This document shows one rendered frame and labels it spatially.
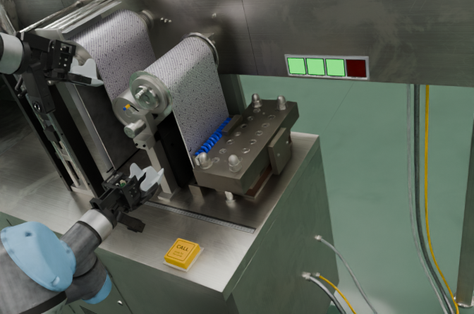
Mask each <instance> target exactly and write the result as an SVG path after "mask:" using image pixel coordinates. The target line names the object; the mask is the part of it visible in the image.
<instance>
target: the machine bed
mask: <svg viewBox="0 0 474 314"><path fill-rule="evenodd" d="M68 110H69V112H70V114H71V116H72V118H73V120H74V122H75V124H76V126H77V128H78V130H79V132H80V134H81V136H82V137H83V140H84V141H85V144H86V145H87V148H88V150H89V151H90V154H91V155H92V158H93V160H94V161H95V164H96V165H97V167H98V169H99V171H100V173H101V175H102V177H103V179H104V180H106V179H107V178H108V177H109V176H110V175H112V174H113V173H114V172H115V171H116V172H117V173H118V172H123V173H124V174H125V176H130V166H131V164H132V163H136V164H137V165H138V167H139V168H140V169H141V170H143V169H145V168H147V167H149V166H152V163H151V161H150V158H149V156H148V154H147V151H146V150H145V149H140V148H139V149H138V150H137V151H136V152H135V153H134V154H132V155H131V156H130V157H129V158H128V159H127V160H126V161H125V162H124V163H123V164H122V165H121V166H120V167H119V168H118V169H117V170H115V169H114V168H113V169H112V170H111V171H110V172H109V173H106V172H107V171H108V169H107V167H106V165H105V163H104V161H103V159H102V157H101V155H100V153H99V151H98V149H97V147H96V145H95V143H94V141H93V139H92V137H91V135H90V133H89V131H88V129H87V126H86V125H85V122H84V121H83V118H82V116H81V115H80V112H79V111H78V109H69V108H68ZM290 135H291V140H292V141H293V144H292V145H291V146H290V149H291V158H290V159H289V161H288V162H287V163H286V165H285V167H284V168H283V169H282V171H281V173H280V175H276V174H272V175H271V176H270V178H269V180H268V181H267V182H266V184H265V186H264V187H263V188H262V190H261V191H260V193H259V194H258V196H257V197H256V199H255V200H253V199H250V198H244V197H241V196H237V195H236V201H235V202H234V203H227V202H226V201H225V197H226V194H225V193H222V192H218V191H216V190H215V189H213V188H209V190H208V191H207V192H206V193H205V194H204V196H203V197H202V196H198V195H193V194H192V193H191V192H190V188H189V186H188V184H189V183H190V182H191V181H192V180H193V179H194V178H195V175H193V176H192V177H191V178H190V180H189V181H188V182H187V183H186V184H185V186H184V187H182V188H181V190H180V191H179V192H178V193H177V195H176V196H175V197H174V198H173V200H172V201H171V202H169V201H166V200H161V199H159V198H158V195H159V194H160V193H161V192H162V191H163V190H162V187H161V184H159V187H158V189H157V191H156V192H155V194H154V195H153V196H152V197H151V198H150V199H149V200H151V201H155V202H158V203H162V204H165V205H170V206H173V207H178V208H181V209H184V210H189V211H192V212H197V213H200V214H204V215H208V216H211V217H216V218H219V219H224V220H227V221H230V222H235V223H238V224H243V225H246V226H249V227H254V228H256V230H255V232H254V234H250V233H247V232H244V231H239V230H236V229H232V228H228V227H224V226H221V225H218V224H213V223H210V222H206V221H202V220H200V219H195V218H192V217H187V216H185V215H180V214H176V213H174V212H169V211H166V210H161V209H159V208H155V207H151V206H148V205H141V206H140V207H138V208H137V209H136V210H133V211H132V212H130V211H129V213H125V212H122V213H124V214H126V215H128V216H130V217H134V218H138V219H139V220H141V221H142V223H144V224H145V227H144V229H143V231H142V233H140V232H137V233H136V232H132V231H130V230H128V229H127V227H125V226H123V225H121V224H118V223H117V225H116V226H115V227H114V228H113V231H112V232H111V233H110V234H109V235H108V236H107V237H106V238H105V239H104V240H103V242H102V243H101V244H100V245H99V246H98V247H97V248H96V249H95V250H94V252H95V253H98V254H100V255H103V256H105V257H108V258H111V259H113V260H116V261H119V262H122V263H124V264H127V265H130V266H131V267H135V268H137V269H139V270H142V271H145V272H148V273H150V274H153V275H156V276H158V277H161V278H164V279H167V280H169V281H171V282H174V283H177V284H180V285H182V286H185V287H188V288H190V289H193V290H196V291H199V292H201V293H203V294H207V295H208V296H211V297H214V298H217V299H219V300H222V301H226V300H227V298H228V297H229V295H230V294H231V292H232V291H233V288H234V287H235V285H236V284H237V282H238V280H239V279H240V277H241V275H242V274H243V272H244V270H245V269H246V267H247V266H248V263H249V262H250V260H251V259H252V257H253V256H254V254H255V252H256V250H257V249H258V247H259V245H260V244H261V242H262V240H263V238H264V237H265V235H266V234H267V232H268V231H269V228H270V227H271V225H272V224H273V222H274V220H275V219H276V217H277V215H278V214H279V212H280V210H281V209H282V207H283V206H284V203H285V202H286V200H287V199H288V197H289V196H290V194H291V192H292V190H293V189H294V187H295V185H296V184H297V182H298V180H299V178H300V177H301V175H302V173H303V172H304V170H305V168H306V166H307V165H308V163H309V162H310V160H311V159H312V156H313V155H314V153H315V152H316V150H317V148H318V147H319V145H320V137H319V136H318V135H313V134H307V133H297V132H291V134H290ZM152 167H153V166H152ZM92 198H95V197H93V196H91V195H86V194H83V193H79V192H75V191H72V192H70V191H68V189H67V187H66V186H65V184H64V183H63V181H62V179H61V178H60V176H59V174H58V172H57V170H56V169H55V167H54V165H53V164H52V162H51V160H50V158H49V157H48V155H47V153H46V152H45V150H44V148H43V147H42V145H41V143H40V141H39V140H38V138H37V136H36V135H35V132H34V131H33V132H31V133H30V134H28V135H27V136H25V137H24V138H23V139H22V140H20V141H18V142H17V143H16V144H15V145H13V146H12V147H10V148H9V149H7V150H6V151H5V152H3V153H2V154H0V217H3V218H4V219H8V220H10V221H12V222H15V223H18V224H23V223H26V222H40V223H42V224H44V225H46V226H47V227H49V228H50V229H51V230H52V231H53V232H54V233H55V235H56V236H57V238H58V239H60V238H61V237H62V236H63V235H64V234H65V233H66V232H67V231H68V230H69V229H70V228H71V227H72V226H73V225H74V224H75V223H76V222H77V221H78V220H79V219H80V218H81V217H82V216H83V215H84V214H85V213H86V212H87V211H88V210H91V208H92V206H91V204H90V202H89V201H90V200H91V199H92ZM178 238H181V239H183V240H187V241H190V242H193V243H197V244H198V245H199V247H203V248H204V249H203V251H202V252H201V254H200V255H199V256H198V258H197V260H196V261H195V262H194V263H193V265H192V266H191V268H190V269H189V270H188V272H184V271H182V270H178V269H176V268H174V267H170V266H168V265H165V264H163V262H164V261H165V259H164V256H165V255H166V253H167V252H168V251H169V249H170V248H171V247H172V245H174V243H175V242H176V240H177V239H178Z"/></svg>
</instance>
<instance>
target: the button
mask: <svg viewBox="0 0 474 314"><path fill-rule="evenodd" d="M199 251H200V247H199V245H198V244H197V243H193V242H190V241H187V240H183V239H181V238H178V239H177V240H176V242H175V243H174V245H172V247H171V248H170V249H169V251H168V252H167V253H166V255H165V256H164V259H165V261H166V262H167V263H170V264H172V265H175V266H178V267H182V268H184V269H187V268H188V266H189V265H190V264H191V262H192V261H193V259H194V258H195V256H196V255H197V254H198V253H199Z"/></svg>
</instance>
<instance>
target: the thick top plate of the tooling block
mask: <svg viewBox="0 0 474 314"><path fill-rule="evenodd" d="M261 100H262V106H261V107H258V108H254V107H252V103H250V104H249V106H248V107H247V108H246V109H245V111H244V112H243V113H242V114H241V115H242V117H243V120H242V121H241V122H240V123H239V125H238V126H237V127H236V128H235V129H234V131H233V132H232V133H231V134H230V136H225V135H223V136H222V137H221V138H220V139H219V140H218V141H217V142H216V144H215V145H214V146H213V147H212V148H211V150H210V151H209V152H208V153H207V155H208V157H209V158H210V159H211V162H212V166H211V167H210V168H208V169H201V168H200V165H197V166H196V167H195V168H194V169H193V173H194V175H195V178H196V181H197V184H198V185H199V186H204V187H208V188H213V189H217V190H221V191H226V192H230V193H236V194H239V195H245V194H246V192H247V191H248V189H249V187H251V185H252V184H253V182H254V181H255V179H256V178H257V176H258V175H259V174H260V172H261V171H262V169H263V168H264V167H265V165H266V163H267V162H268V161H269V153H268V149H267V146H268V144H269V143H270V141H271V140H272V138H273V137H274V136H275V135H276V133H277V132H278V130H279V129H280V128H281V127H282V128H286V130H287V133H288V132H289V131H290V130H291V128H292V127H293V125H294V123H295V122H296V121H297V120H298V118H299V113H298V104H297V102H290V101H287V105H288V108H287V109H285V110H278V109H277V100H273V99H261ZM231 155H235V156H237V158H238V160H239V161H240V162H241V165H242V169H241V170H240V171H237V172H231V171H230V170H229V157H230V156H231Z"/></svg>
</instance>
